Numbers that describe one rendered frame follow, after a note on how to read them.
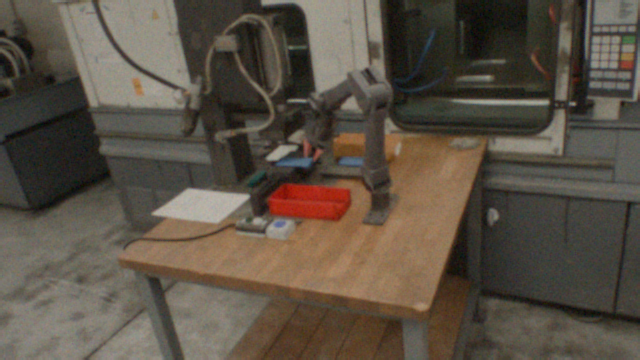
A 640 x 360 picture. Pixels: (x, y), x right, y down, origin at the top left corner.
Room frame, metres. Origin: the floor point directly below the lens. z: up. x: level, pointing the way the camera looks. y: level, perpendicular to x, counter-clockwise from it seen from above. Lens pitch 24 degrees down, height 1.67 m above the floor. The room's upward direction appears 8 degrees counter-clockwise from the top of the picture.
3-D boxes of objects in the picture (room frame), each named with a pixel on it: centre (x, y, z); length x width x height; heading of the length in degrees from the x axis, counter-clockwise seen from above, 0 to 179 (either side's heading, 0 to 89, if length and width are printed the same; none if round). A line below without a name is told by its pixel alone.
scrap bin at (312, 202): (1.49, 0.05, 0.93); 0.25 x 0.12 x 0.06; 63
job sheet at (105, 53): (3.07, 1.15, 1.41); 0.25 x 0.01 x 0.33; 60
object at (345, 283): (1.64, -0.02, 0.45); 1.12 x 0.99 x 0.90; 153
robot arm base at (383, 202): (1.42, -0.18, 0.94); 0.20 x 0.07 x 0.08; 153
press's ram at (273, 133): (1.76, 0.17, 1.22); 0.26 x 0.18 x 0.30; 63
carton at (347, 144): (1.91, -0.20, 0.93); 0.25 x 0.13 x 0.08; 63
